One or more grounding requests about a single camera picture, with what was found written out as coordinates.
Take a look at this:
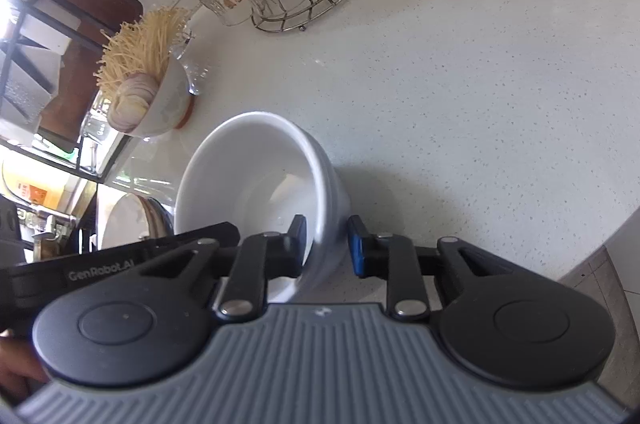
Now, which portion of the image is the person's left hand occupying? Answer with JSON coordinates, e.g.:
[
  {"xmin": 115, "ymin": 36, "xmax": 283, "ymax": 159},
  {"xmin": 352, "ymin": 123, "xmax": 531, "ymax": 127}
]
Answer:
[{"xmin": 0, "ymin": 336, "xmax": 49, "ymax": 406}]

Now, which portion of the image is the white floral plate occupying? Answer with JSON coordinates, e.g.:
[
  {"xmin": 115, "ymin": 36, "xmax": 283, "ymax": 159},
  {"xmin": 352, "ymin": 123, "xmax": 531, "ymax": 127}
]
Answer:
[{"xmin": 101, "ymin": 191, "xmax": 176, "ymax": 251}]

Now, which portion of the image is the black metal rack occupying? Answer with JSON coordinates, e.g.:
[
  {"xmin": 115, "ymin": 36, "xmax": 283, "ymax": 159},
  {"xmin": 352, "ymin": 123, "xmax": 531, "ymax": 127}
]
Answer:
[{"xmin": 0, "ymin": 0, "xmax": 136, "ymax": 255}]

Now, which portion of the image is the grey metal grater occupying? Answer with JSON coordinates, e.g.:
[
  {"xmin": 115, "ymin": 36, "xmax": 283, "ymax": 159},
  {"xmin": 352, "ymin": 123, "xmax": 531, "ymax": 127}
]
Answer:
[{"xmin": 0, "ymin": 54, "xmax": 61, "ymax": 132}]

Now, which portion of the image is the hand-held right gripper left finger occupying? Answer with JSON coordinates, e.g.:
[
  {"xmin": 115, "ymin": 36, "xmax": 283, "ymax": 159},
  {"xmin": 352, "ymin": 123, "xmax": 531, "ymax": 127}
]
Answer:
[{"xmin": 139, "ymin": 214, "xmax": 308, "ymax": 322}]

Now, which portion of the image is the white bowl with mushrooms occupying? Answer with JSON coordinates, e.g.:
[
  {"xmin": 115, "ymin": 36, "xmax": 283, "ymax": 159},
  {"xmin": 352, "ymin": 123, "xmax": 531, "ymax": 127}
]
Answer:
[{"xmin": 107, "ymin": 54, "xmax": 196, "ymax": 137}]

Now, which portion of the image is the plain white bowl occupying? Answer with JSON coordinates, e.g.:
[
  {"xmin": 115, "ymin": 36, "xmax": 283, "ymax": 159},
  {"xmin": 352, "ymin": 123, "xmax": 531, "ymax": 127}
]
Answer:
[{"xmin": 174, "ymin": 111, "xmax": 352, "ymax": 305}]

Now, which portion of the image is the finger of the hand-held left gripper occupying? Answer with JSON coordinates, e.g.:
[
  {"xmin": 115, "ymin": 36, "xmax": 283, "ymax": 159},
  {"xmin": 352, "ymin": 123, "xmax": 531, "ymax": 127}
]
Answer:
[{"xmin": 172, "ymin": 221, "xmax": 242, "ymax": 253}]

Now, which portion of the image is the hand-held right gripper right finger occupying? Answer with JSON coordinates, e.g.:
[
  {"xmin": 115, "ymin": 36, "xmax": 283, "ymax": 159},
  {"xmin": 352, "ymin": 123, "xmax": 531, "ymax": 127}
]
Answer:
[{"xmin": 347, "ymin": 214, "xmax": 498, "ymax": 322}]

